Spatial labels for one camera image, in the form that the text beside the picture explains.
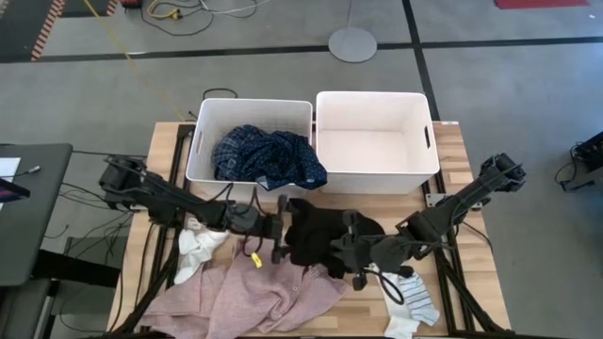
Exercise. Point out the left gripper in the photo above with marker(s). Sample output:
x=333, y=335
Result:
x=254, y=223

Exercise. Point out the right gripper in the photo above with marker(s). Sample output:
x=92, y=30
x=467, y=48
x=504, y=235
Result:
x=355, y=254

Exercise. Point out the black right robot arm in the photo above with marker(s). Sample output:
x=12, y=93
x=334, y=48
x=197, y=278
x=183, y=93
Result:
x=452, y=212

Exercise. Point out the dark tablet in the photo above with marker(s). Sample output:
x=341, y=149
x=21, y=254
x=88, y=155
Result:
x=11, y=192

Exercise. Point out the plain white sock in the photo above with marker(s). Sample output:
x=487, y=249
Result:
x=195, y=254

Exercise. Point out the red mat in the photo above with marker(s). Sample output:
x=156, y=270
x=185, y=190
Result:
x=542, y=3

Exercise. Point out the red device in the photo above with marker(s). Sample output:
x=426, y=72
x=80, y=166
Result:
x=132, y=3

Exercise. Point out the blue plaid shirt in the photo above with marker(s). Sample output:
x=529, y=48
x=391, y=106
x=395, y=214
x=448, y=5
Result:
x=268, y=157

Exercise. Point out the white paper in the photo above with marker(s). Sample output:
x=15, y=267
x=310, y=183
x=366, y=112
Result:
x=8, y=167

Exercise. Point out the white plastic bin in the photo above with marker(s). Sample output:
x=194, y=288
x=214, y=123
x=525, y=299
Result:
x=372, y=155
x=254, y=110

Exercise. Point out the pink shirt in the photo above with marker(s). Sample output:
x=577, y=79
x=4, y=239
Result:
x=264, y=301

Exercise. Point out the black desk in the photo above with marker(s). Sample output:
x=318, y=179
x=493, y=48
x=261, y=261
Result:
x=37, y=226

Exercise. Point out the black ramp with striped edge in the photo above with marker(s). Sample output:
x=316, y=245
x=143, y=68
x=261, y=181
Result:
x=23, y=28

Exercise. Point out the black garment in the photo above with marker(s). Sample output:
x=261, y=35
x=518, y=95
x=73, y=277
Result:
x=311, y=230

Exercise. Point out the grey round stand base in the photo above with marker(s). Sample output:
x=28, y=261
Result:
x=352, y=44

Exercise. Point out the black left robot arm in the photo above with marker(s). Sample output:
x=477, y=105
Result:
x=160, y=200

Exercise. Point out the grey metal bracket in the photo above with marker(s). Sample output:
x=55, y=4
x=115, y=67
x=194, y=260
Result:
x=432, y=200

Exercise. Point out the white sock with thin stripes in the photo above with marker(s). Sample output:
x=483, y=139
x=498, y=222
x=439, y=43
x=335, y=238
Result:
x=419, y=296

